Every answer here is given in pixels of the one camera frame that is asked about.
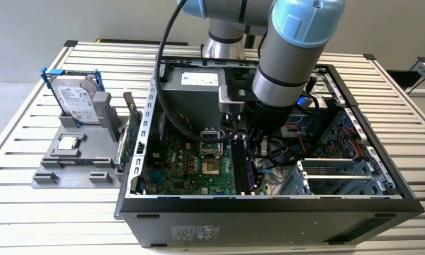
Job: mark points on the grey metal disk bay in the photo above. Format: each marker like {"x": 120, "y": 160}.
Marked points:
{"x": 340, "y": 162}

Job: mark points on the green graphics card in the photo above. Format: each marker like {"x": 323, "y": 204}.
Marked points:
{"x": 130, "y": 138}

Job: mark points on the grey parts rack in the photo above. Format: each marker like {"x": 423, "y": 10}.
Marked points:
{"x": 95, "y": 144}

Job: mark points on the grey power supply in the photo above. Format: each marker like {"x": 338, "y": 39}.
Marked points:
{"x": 191, "y": 103}

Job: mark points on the black case fan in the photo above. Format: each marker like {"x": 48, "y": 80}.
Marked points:
{"x": 159, "y": 148}

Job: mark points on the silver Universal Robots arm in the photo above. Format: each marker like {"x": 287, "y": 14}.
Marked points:
{"x": 291, "y": 66}

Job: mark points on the black open PC case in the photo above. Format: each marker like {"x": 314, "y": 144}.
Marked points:
{"x": 234, "y": 225}

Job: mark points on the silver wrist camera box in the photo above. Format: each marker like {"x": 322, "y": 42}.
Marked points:
{"x": 227, "y": 95}

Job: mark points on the black box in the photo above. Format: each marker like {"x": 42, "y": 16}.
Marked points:
{"x": 402, "y": 79}

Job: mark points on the CPU socket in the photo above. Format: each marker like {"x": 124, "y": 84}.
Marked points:
{"x": 211, "y": 166}

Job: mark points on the hard disk in blue carrier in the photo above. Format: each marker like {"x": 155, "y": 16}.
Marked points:
{"x": 76, "y": 101}

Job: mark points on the silver CPU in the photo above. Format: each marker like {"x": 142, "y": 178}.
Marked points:
{"x": 67, "y": 144}

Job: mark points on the green motherboard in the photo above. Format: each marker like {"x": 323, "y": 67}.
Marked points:
{"x": 178, "y": 175}

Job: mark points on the teal board connector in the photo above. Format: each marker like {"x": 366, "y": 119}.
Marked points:
{"x": 156, "y": 177}

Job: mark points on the tan power connector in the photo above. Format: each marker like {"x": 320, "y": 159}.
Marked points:
{"x": 188, "y": 145}

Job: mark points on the black camera bracket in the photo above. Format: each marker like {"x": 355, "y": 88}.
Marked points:
{"x": 250, "y": 93}

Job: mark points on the black RAM slot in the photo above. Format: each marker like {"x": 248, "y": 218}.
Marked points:
{"x": 236, "y": 170}
{"x": 240, "y": 170}

